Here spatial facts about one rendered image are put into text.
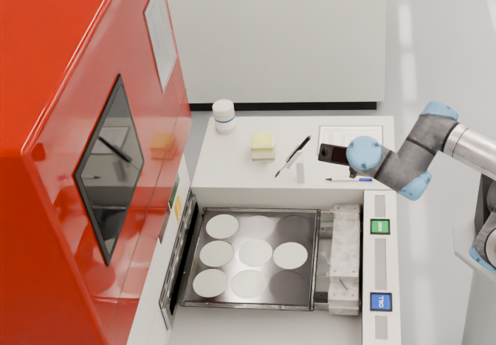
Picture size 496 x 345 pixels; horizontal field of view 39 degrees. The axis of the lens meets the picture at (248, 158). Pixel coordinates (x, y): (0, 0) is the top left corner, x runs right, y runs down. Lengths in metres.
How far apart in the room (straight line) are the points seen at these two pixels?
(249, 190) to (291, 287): 0.36
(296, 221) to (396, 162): 0.63
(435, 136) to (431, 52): 2.89
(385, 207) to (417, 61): 2.37
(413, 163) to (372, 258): 0.45
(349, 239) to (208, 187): 0.46
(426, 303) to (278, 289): 1.21
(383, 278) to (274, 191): 0.46
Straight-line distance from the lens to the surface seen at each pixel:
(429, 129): 1.60
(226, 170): 2.25
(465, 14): 4.86
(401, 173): 1.59
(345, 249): 2.10
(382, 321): 1.85
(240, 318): 2.04
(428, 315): 3.06
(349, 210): 2.16
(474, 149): 1.58
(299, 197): 2.19
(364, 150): 1.57
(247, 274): 2.03
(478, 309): 2.41
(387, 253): 1.98
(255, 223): 2.16
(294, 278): 2.01
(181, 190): 2.11
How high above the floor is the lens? 2.46
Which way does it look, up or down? 41 degrees down
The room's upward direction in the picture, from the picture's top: 8 degrees counter-clockwise
